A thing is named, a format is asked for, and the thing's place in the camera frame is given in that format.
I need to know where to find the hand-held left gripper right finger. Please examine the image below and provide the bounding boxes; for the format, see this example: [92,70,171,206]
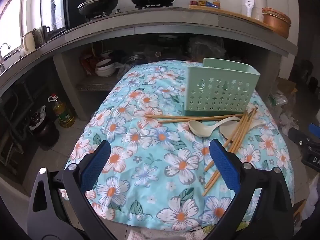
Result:
[205,138,294,240]

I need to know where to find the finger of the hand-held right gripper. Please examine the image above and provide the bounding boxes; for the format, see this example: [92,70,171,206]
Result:
[309,123,320,140]

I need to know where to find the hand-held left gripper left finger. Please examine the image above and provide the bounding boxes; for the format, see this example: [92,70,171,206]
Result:
[26,140,118,240]

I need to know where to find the cream plastic spoon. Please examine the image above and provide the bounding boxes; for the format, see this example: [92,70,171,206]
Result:
[188,116,242,138]
[219,120,265,140]

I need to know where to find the green perforated utensil holder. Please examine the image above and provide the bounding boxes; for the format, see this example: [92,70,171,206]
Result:
[184,58,261,117]

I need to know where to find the crumpled plastic bags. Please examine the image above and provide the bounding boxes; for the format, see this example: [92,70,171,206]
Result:
[269,92,292,128]

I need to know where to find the cardboard box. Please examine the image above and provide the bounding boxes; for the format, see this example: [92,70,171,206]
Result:
[275,77,298,98]

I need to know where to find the blue floral cloth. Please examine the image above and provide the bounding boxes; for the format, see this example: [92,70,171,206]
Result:
[64,59,295,232]

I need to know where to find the black jar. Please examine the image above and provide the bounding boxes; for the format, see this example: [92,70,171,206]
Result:
[29,106,60,147]

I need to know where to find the cooking oil bottle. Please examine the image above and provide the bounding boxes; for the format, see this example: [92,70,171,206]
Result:
[48,94,75,128]

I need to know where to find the stack of white bowls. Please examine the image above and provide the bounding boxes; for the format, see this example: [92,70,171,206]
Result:
[95,59,116,77]

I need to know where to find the steel pot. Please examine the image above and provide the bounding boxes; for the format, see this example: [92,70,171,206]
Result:
[125,54,145,65]

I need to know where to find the copper basin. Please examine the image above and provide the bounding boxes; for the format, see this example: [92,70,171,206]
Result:
[262,7,292,39]

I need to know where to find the white electric kettle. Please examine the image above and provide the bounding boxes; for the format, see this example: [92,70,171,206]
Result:
[241,0,268,22]

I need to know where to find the cream enamel mug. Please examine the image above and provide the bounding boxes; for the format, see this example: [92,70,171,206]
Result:
[22,31,35,55]

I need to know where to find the grey concrete counter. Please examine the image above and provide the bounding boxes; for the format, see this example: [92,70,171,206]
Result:
[0,6,299,98]

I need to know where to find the wooden board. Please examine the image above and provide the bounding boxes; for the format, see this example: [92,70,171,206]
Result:
[189,4,292,39]

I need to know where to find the metal faucet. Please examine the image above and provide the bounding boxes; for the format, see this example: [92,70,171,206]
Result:
[0,42,11,58]

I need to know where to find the black wok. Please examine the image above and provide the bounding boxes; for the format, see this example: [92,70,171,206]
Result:
[77,0,119,18]

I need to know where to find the black kitchen appliance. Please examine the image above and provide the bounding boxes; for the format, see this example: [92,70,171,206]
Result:
[40,0,85,30]

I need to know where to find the gas stove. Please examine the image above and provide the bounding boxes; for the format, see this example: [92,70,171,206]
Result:
[84,2,183,22]

